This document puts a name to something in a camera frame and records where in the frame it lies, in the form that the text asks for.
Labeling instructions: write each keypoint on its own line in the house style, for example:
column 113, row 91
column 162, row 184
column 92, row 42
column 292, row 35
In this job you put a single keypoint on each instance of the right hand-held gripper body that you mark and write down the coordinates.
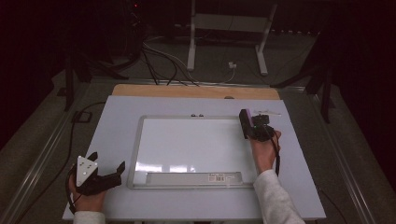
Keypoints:
column 264, row 129

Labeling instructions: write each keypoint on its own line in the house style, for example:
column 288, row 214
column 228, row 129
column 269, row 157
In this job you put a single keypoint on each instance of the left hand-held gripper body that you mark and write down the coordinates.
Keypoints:
column 84, row 169

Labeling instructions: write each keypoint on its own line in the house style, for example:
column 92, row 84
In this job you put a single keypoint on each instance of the purple and black whiteboard eraser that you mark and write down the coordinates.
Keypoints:
column 244, row 123

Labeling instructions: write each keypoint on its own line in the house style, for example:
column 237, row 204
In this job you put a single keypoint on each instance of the person's right hand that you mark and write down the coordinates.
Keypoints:
column 264, row 154

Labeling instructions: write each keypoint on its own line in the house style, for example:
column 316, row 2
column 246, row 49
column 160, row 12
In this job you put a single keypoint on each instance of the person's left hand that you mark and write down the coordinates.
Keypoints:
column 88, row 202

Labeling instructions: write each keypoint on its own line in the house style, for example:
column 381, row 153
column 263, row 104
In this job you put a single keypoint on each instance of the white table cover sheet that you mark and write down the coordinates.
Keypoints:
column 118, row 124

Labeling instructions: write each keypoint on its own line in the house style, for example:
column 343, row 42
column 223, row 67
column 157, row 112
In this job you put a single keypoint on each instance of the silver framed whiteboard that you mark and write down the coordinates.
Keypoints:
column 193, row 149

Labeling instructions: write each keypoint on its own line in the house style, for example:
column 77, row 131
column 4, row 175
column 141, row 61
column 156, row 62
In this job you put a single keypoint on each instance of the black tripod stand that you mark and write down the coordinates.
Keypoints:
column 69, row 84
column 325, row 90

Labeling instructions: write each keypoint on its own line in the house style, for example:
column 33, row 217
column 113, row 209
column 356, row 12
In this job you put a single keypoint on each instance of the white metal stand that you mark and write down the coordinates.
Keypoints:
column 191, row 46

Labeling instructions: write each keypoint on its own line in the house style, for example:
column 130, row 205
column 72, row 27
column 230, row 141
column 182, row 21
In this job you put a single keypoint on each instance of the dark equipment with red light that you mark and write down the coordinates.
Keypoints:
column 134, row 28

